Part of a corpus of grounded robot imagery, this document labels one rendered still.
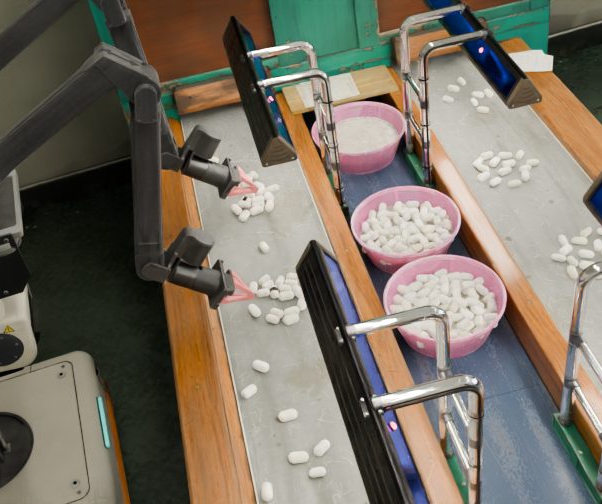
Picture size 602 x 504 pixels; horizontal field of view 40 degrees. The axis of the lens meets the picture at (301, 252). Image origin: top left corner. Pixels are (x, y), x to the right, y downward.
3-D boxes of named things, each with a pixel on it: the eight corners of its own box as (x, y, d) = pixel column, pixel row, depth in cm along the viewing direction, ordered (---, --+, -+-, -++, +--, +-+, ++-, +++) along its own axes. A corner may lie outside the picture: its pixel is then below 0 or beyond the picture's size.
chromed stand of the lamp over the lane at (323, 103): (280, 235, 221) (251, 88, 191) (267, 192, 236) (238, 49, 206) (350, 218, 222) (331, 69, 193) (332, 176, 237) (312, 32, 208)
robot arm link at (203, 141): (156, 149, 206) (156, 163, 199) (176, 109, 202) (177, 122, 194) (200, 169, 210) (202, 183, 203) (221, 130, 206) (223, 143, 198)
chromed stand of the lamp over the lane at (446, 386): (386, 571, 148) (365, 416, 119) (356, 477, 163) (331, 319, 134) (488, 542, 149) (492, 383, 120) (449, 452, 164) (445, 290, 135)
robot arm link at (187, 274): (159, 269, 178) (162, 285, 174) (174, 244, 175) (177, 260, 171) (187, 279, 181) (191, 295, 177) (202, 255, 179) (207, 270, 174)
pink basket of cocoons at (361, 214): (398, 301, 197) (396, 272, 191) (333, 245, 215) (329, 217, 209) (483, 250, 206) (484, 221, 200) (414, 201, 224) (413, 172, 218)
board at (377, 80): (291, 115, 247) (291, 112, 246) (282, 91, 258) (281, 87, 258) (399, 90, 250) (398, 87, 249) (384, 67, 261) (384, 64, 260)
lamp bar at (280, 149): (262, 169, 181) (257, 141, 176) (222, 43, 228) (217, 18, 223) (298, 160, 182) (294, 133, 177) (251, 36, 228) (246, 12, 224)
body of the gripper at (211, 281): (225, 260, 184) (196, 249, 180) (232, 290, 176) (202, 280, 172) (211, 281, 186) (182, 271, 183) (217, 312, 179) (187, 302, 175)
